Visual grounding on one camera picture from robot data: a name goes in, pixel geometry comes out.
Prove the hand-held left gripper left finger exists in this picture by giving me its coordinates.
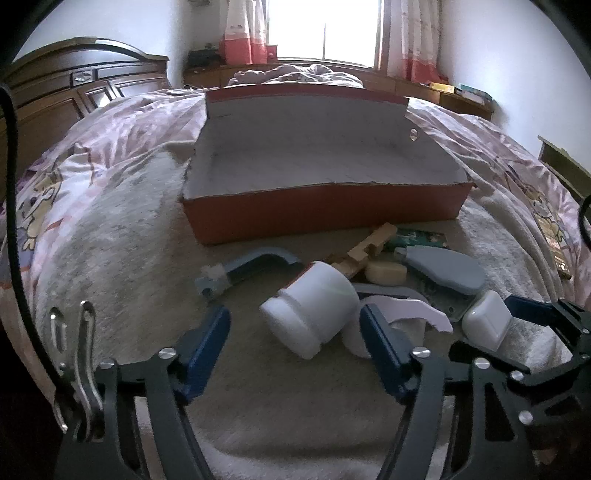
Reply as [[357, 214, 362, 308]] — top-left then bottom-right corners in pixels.
[[95, 305, 232, 480]]

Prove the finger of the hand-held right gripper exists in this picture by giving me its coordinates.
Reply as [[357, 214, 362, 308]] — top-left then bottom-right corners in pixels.
[[504, 294, 591, 352], [449, 340, 532, 377]]

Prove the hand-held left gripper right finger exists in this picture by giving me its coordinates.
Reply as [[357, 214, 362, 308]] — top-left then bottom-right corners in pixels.
[[359, 304, 541, 480]]

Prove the white charger adapter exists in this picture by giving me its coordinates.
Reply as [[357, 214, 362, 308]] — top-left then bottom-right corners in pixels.
[[462, 290, 512, 349]]

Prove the white paper tape roll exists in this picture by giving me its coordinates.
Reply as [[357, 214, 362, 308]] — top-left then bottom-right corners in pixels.
[[342, 282, 454, 360]]

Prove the round cork disc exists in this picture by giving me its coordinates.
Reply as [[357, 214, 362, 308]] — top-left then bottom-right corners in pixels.
[[365, 261, 408, 286]]

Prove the white plastic bottle orange label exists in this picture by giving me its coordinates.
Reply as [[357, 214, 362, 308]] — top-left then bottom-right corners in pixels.
[[259, 261, 361, 361]]

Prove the grey-blue oval plastic gadget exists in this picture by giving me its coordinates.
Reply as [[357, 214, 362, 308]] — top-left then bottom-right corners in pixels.
[[396, 246, 486, 296]]

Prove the notched wooden block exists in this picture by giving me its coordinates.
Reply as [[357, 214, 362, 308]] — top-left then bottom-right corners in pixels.
[[325, 222, 399, 280]]

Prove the blue curved plastic handle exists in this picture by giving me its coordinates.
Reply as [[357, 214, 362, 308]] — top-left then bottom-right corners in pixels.
[[194, 247, 303, 303]]

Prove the green packet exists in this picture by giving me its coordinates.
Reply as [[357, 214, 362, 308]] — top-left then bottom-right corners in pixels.
[[385, 227, 448, 252]]

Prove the red cardboard box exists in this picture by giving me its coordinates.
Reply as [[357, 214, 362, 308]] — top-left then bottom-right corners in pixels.
[[179, 85, 476, 245]]

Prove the dark gold patterned flat bar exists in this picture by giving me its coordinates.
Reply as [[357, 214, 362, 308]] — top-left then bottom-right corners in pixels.
[[531, 210, 573, 280]]

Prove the metal clip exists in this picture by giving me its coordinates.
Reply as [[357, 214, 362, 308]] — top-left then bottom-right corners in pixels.
[[48, 300, 105, 444]]

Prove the grey fleece blanket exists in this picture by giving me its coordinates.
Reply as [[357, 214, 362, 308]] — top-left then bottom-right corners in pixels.
[[28, 148, 573, 480]]

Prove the green wooden shelf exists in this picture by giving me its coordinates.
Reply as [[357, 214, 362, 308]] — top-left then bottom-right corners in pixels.
[[538, 135, 591, 204]]

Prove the pink printed quilt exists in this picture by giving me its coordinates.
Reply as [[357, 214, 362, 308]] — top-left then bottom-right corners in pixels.
[[9, 85, 591, 296]]

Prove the pink white curtain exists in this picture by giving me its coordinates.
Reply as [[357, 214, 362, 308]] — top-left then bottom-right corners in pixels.
[[383, 0, 448, 86], [219, 0, 271, 65]]

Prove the crumpled pink bedding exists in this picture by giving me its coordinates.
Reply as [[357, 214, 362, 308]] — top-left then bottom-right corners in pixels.
[[226, 64, 365, 88]]

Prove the black bag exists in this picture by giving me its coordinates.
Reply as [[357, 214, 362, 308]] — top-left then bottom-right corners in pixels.
[[187, 48, 220, 70]]

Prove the dark wooden headboard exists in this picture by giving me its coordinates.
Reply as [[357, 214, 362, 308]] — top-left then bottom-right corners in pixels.
[[0, 37, 171, 204]]

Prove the window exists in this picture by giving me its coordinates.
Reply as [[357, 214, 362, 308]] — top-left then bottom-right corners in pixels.
[[268, 0, 384, 63]]

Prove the thin black cable loop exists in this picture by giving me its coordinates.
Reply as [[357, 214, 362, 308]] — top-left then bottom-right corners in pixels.
[[579, 194, 591, 245]]

